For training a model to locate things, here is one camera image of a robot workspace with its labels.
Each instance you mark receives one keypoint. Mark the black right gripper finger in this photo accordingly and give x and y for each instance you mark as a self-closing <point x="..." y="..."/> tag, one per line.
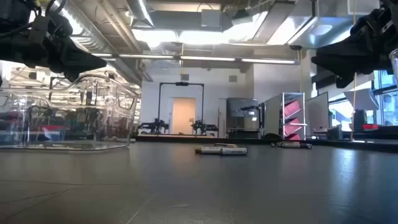
<point x="342" y="57"/>
<point x="345" y="82"/>

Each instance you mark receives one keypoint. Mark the white battery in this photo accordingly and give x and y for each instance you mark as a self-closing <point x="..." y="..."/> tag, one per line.
<point x="234" y="151"/>
<point x="211" y="150"/>
<point x="132" y="140"/>

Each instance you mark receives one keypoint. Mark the background black robot arm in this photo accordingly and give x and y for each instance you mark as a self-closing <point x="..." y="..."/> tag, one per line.
<point x="203" y="127"/>
<point x="155" y="126"/>

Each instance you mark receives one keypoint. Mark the whiteboard panel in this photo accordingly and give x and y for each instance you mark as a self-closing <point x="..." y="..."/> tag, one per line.
<point x="317" y="113"/>

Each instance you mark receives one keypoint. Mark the red box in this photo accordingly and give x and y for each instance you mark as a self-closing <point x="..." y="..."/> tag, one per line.
<point x="370" y="127"/>

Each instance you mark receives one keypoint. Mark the pink storage bin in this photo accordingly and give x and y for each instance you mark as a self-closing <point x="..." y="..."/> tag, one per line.
<point x="292" y="127"/>
<point x="292" y="109"/>
<point x="293" y="137"/>

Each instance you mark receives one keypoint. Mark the ceiling light tube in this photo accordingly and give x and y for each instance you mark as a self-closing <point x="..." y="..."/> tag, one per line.
<point x="146" y="56"/>
<point x="268" y="61"/>
<point x="207" y="58"/>

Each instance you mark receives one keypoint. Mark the white shelf rack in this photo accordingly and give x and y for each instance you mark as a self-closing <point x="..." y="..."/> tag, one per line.
<point x="273" y="115"/>

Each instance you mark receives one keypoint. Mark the dark cabinet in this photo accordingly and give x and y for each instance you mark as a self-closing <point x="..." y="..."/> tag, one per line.
<point x="242" y="115"/>

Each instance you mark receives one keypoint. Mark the orange door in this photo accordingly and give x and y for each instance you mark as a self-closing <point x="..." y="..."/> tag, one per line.
<point x="183" y="116"/>

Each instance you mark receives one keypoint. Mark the grey ceiling box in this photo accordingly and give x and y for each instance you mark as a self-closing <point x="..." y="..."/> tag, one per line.
<point x="211" y="18"/>

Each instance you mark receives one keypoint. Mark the black table mat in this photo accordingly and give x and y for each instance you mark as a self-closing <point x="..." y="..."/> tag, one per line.
<point x="199" y="193"/>

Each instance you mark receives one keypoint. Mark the silver round air duct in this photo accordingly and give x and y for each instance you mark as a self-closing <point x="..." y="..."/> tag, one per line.
<point x="93" y="34"/>

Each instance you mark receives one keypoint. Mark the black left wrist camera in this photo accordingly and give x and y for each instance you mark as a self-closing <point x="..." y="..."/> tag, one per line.
<point x="12" y="11"/>

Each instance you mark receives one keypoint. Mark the silver rectangular air duct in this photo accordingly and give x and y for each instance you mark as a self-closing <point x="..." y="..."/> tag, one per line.
<point x="280" y="21"/>

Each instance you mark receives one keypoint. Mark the black gantry frame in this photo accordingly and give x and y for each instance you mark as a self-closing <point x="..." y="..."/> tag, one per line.
<point x="181" y="84"/>

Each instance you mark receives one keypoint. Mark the grey wall vent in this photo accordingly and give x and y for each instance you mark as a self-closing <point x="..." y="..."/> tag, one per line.
<point x="185" y="77"/>
<point x="233" y="78"/>

